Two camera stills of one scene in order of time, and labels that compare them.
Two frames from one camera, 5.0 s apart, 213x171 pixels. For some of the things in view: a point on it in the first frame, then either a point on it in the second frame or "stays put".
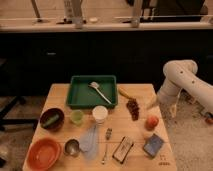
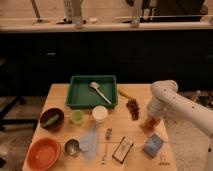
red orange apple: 151,123 stays put
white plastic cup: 100,113 stays put
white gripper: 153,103 to 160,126
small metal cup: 71,147 stays put
